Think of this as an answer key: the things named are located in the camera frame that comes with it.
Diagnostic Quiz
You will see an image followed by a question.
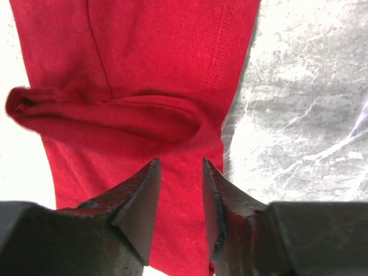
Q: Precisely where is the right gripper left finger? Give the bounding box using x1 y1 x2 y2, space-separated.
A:
76 159 161 275

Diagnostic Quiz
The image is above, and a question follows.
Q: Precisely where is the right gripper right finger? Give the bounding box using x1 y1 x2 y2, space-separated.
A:
202 158 267 275

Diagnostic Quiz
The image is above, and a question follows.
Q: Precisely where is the dark red t-shirt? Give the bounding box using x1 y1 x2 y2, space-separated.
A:
5 1 259 275

